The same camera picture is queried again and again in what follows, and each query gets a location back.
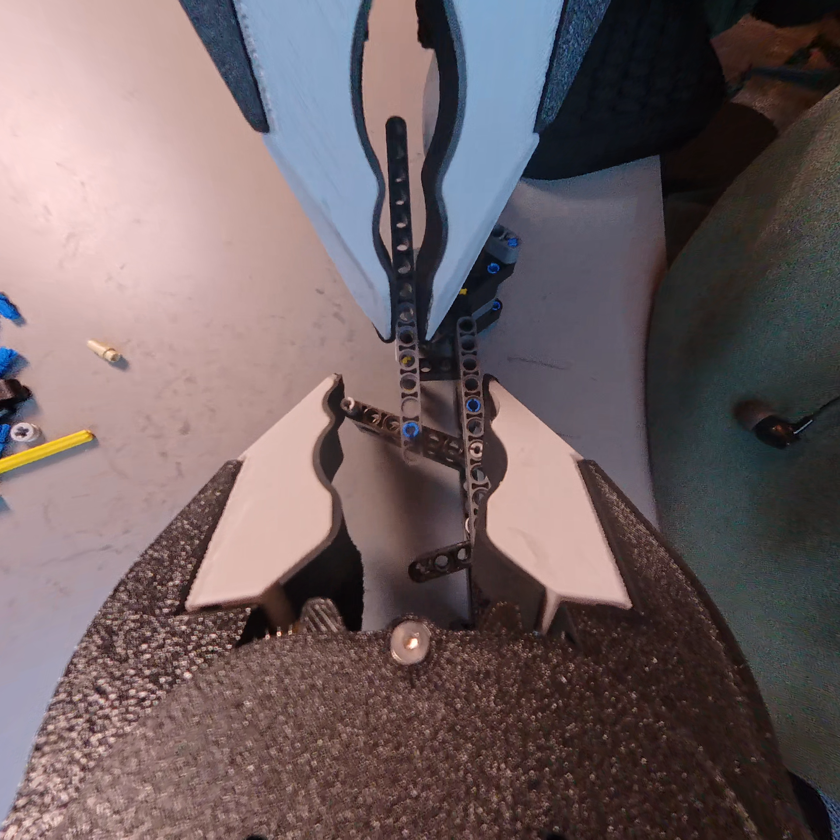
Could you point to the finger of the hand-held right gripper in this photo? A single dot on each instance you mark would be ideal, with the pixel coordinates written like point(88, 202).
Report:
point(308, 131)
point(499, 131)

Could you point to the yellow toy axle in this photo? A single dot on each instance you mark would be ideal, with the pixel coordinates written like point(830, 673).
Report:
point(52, 446)

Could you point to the long dark grey toy beam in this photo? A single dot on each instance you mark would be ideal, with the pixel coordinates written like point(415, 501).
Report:
point(409, 394)

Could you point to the grey desk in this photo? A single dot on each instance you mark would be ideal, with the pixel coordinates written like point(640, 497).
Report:
point(164, 197)

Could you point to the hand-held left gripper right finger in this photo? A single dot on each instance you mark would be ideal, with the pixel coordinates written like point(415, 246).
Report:
point(551, 525)

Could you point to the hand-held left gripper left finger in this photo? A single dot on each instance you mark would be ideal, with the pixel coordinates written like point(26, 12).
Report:
point(275, 512)

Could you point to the black textured chair cushion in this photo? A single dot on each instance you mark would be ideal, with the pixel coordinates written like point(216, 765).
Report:
point(623, 79)

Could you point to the grey black toy chassis assembly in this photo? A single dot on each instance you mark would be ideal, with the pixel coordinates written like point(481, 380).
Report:
point(485, 282)

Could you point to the pile of small toy parts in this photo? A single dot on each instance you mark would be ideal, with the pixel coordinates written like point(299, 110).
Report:
point(10, 390)

